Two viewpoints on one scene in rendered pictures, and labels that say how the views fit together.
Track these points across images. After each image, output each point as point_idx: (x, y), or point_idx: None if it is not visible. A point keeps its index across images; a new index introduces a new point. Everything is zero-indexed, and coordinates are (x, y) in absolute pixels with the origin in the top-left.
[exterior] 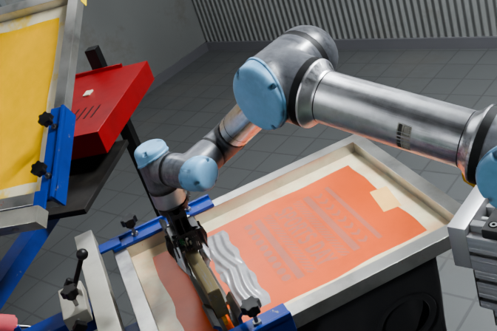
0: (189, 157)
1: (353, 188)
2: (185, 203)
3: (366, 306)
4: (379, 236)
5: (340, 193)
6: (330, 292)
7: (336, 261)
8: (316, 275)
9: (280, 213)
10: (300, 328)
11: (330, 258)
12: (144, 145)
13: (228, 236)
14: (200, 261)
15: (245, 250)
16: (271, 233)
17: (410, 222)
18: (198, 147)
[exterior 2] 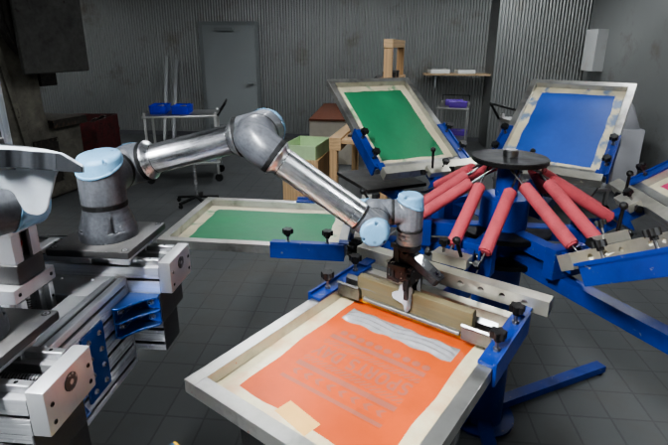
0: (369, 199)
1: (345, 429)
2: (397, 245)
3: None
4: (282, 373)
5: (356, 419)
6: (291, 312)
7: (310, 349)
8: (320, 338)
9: (406, 385)
10: None
11: (317, 351)
12: (414, 193)
13: (435, 357)
14: (393, 285)
15: (403, 347)
16: (395, 365)
17: (257, 391)
18: (373, 204)
